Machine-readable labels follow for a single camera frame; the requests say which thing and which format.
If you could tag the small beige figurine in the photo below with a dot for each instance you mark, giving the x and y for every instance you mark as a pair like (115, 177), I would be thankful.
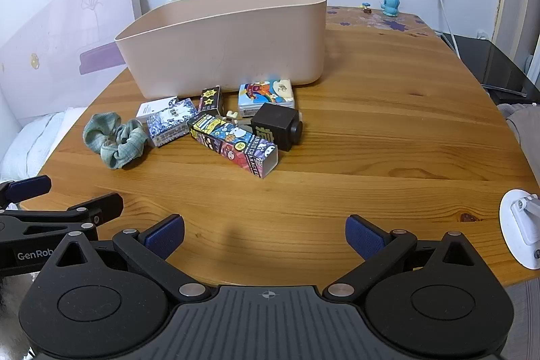
(230, 116)

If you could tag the pink and purple headboard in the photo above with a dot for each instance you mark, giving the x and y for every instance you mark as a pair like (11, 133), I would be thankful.
(50, 39)

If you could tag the light wooden shelf frame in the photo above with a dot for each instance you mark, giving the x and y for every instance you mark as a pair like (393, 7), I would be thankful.
(514, 5)

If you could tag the black glass side table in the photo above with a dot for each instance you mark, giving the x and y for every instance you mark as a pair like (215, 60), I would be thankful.
(498, 64)

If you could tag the blue and white patterned box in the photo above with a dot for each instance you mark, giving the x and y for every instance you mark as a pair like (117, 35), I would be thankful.
(168, 124)

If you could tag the white bedding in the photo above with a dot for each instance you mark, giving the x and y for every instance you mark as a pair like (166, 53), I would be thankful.
(33, 140)

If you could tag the beige plastic storage bin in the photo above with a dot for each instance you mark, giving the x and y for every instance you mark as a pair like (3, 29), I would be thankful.
(228, 48)

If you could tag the small white box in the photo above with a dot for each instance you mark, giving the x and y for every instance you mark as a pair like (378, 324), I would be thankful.
(149, 109)

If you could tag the white round mount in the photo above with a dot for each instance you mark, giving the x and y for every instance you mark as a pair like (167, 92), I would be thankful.
(512, 216)

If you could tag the small mushroom toy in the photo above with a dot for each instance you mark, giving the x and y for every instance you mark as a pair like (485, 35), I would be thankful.
(367, 8)

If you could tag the blue toy figure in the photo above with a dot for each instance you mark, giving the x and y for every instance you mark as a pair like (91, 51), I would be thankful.
(390, 3)

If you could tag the green scrunchie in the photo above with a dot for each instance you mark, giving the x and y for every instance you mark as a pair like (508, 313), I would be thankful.
(95, 132)

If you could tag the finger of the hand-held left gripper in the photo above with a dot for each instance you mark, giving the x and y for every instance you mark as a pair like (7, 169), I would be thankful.
(84, 213)
(29, 187)

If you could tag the cartoon tissue pack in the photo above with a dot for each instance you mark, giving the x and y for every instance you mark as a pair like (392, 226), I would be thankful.
(263, 96)

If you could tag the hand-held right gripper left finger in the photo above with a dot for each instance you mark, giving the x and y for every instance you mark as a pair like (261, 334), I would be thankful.
(164, 237)

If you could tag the small black star box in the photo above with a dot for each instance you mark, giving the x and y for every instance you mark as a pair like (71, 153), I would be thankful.
(209, 100)

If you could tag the grey cloth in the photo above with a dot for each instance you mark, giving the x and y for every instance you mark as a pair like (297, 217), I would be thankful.
(527, 128)

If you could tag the purple floral table mat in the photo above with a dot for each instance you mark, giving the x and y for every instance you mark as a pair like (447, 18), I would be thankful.
(379, 22)

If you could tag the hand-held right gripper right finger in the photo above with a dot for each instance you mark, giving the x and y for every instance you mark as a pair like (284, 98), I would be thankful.
(363, 237)

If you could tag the long cartoon printed box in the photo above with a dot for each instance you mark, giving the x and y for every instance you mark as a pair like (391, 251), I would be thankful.
(232, 143)

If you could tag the black cube box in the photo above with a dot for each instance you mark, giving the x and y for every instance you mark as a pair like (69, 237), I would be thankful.
(270, 126)

